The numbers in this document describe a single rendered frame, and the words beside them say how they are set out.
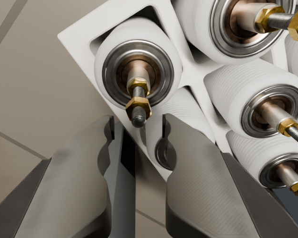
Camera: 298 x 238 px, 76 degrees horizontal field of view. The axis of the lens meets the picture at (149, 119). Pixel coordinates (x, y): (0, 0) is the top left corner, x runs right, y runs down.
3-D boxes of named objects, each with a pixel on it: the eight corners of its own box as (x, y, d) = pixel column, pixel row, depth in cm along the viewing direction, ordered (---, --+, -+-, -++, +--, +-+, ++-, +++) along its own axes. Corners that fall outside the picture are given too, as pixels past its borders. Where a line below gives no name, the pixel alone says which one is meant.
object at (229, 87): (251, 55, 38) (329, 92, 22) (223, 96, 42) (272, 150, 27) (211, 34, 35) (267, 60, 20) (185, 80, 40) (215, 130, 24)
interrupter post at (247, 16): (230, 15, 18) (247, 17, 15) (253, -5, 17) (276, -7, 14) (241, 35, 19) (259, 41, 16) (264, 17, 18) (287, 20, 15)
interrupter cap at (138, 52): (176, 38, 19) (177, 39, 18) (170, 106, 23) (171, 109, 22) (98, 38, 18) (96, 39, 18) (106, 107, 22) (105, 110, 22)
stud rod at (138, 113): (144, 78, 19) (147, 117, 12) (142, 87, 19) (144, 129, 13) (134, 75, 19) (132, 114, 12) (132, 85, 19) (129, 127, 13)
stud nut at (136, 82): (151, 81, 17) (151, 84, 17) (146, 97, 18) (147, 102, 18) (129, 77, 17) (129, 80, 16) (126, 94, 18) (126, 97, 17)
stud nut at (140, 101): (153, 99, 14) (154, 105, 13) (148, 118, 15) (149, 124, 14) (127, 94, 14) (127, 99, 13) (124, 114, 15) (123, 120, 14)
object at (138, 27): (165, 15, 33) (188, 27, 18) (162, 69, 38) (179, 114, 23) (109, 14, 33) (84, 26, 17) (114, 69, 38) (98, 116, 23)
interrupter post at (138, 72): (149, 64, 20) (151, 75, 17) (149, 86, 21) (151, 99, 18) (126, 64, 20) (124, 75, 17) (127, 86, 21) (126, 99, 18)
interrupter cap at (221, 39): (191, 12, 18) (193, 12, 17) (269, -60, 15) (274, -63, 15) (231, 72, 21) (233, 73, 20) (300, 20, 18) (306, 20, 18)
